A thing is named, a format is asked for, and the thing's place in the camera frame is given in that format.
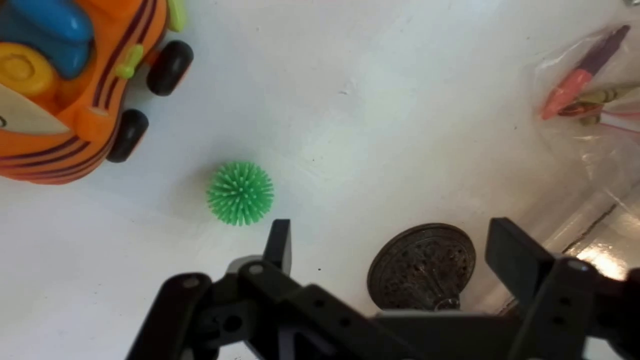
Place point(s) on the green spiky ball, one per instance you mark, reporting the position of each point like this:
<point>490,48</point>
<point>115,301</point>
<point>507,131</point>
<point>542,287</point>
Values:
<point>240,193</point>

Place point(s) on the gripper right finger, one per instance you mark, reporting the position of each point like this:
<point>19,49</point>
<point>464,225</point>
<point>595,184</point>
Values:
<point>555,300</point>

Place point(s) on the orange toy car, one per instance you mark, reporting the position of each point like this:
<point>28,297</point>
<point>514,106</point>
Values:
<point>75,85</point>

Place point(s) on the round dark metal drain strainer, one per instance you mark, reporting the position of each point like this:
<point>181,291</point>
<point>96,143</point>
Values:
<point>422,267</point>

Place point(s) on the clear plastic bag of crayons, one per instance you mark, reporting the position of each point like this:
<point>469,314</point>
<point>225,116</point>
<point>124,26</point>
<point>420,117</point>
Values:
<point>595,125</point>

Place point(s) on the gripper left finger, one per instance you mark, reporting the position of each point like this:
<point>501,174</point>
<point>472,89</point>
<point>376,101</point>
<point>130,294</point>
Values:
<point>280,310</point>

